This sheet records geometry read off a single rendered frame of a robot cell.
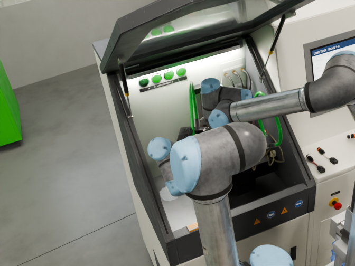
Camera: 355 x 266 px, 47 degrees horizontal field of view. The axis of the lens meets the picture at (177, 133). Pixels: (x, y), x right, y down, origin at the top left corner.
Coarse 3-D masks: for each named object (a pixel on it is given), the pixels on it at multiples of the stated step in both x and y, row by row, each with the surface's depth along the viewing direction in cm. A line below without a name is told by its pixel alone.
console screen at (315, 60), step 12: (336, 36) 181; (348, 36) 183; (312, 48) 179; (324, 48) 181; (336, 48) 183; (348, 48) 185; (312, 60) 181; (324, 60) 182; (312, 72) 182; (336, 108) 192
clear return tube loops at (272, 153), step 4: (272, 136) 184; (272, 148) 189; (280, 148) 179; (272, 152) 187; (272, 156) 186; (268, 160) 179; (276, 160) 185; (284, 160) 182; (256, 164) 183; (252, 168) 178
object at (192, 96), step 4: (192, 84) 174; (192, 88) 178; (192, 92) 181; (192, 96) 183; (192, 104) 158; (196, 104) 188; (192, 108) 157; (196, 108) 189; (192, 112) 156; (196, 112) 190; (192, 116) 155; (196, 116) 191; (192, 120) 155; (196, 120) 192; (192, 124) 155; (192, 128) 154
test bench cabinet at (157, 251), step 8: (136, 192) 215; (144, 208) 200; (144, 216) 214; (312, 216) 186; (144, 224) 230; (312, 224) 189; (152, 232) 199; (152, 240) 212; (152, 248) 228; (160, 248) 186; (152, 256) 247; (160, 256) 198; (160, 264) 212; (168, 264) 175
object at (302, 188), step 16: (288, 192) 174; (304, 192) 175; (240, 208) 170; (256, 208) 169; (272, 208) 173; (288, 208) 177; (304, 208) 181; (240, 224) 171; (256, 224) 174; (272, 224) 178; (176, 240) 162; (192, 240) 165; (192, 256) 170
